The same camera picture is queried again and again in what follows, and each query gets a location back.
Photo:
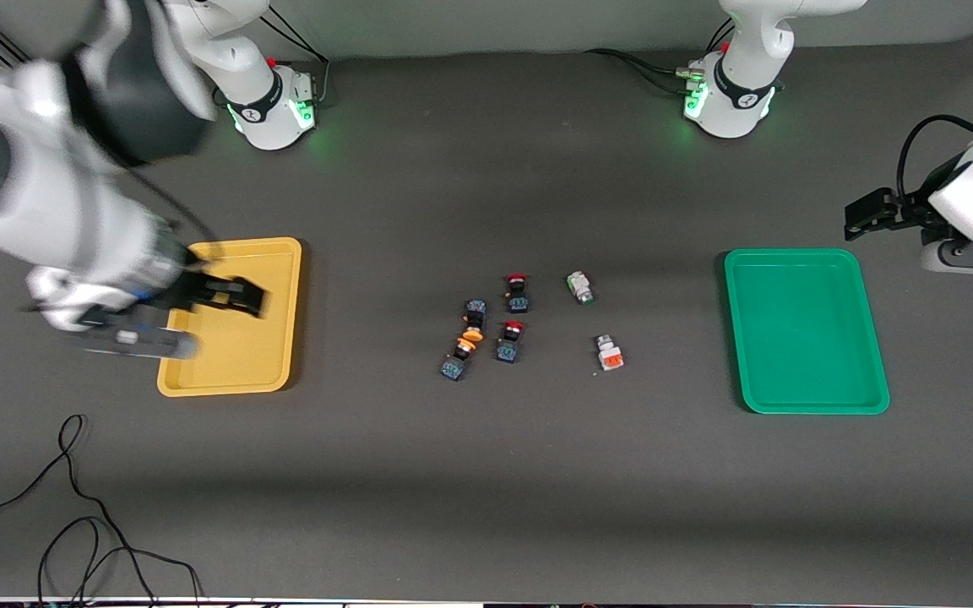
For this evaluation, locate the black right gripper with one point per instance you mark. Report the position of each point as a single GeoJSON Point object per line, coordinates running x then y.
{"type": "Point", "coordinates": [194, 286]}

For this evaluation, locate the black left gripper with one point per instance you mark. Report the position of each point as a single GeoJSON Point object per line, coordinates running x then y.
{"type": "Point", "coordinates": [911, 210]}

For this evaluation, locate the yellow push button switch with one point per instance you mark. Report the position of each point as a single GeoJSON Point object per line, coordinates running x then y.
{"type": "Point", "coordinates": [454, 366]}
{"type": "Point", "coordinates": [475, 317]}

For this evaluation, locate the green button white body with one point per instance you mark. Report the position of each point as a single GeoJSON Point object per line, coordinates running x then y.
{"type": "Point", "coordinates": [578, 285]}

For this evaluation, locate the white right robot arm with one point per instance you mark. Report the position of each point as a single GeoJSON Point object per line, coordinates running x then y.
{"type": "Point", "coordinates": [47, 203]}

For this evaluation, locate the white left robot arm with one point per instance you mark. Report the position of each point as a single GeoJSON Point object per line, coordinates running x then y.
{"type": "Point", "coordinates": [744, 76]}

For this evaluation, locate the yellow plastic tray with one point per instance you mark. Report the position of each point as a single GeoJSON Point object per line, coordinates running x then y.
{"type": "Point", "coordinates": [258, 355]}

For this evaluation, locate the green plastic tray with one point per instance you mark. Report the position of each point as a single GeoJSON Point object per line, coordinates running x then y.
{"type": "Point", "coordinates": [803, 329]}

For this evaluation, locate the red push button switch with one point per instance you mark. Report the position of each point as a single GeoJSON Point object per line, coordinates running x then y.
{"type": "Point", "coordinates": [510, 341]}
{"type": "Point", "coordinates": [518, 292]}

